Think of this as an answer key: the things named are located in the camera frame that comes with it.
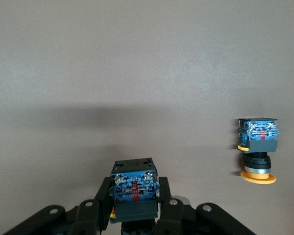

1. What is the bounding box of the yellow mushroom push button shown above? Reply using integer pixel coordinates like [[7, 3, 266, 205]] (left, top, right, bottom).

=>
[[237, 118, 278, 185]]

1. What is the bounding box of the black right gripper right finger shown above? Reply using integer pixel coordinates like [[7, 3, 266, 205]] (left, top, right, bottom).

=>
[[151, 176, 257, 235]]

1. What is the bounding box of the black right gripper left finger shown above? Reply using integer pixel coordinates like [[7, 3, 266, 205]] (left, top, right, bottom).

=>
[[2, 176, 116, 235]]

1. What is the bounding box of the red mushroom push button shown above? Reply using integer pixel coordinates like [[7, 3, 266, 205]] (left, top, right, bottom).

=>
[[110, 158, 160, 235]]

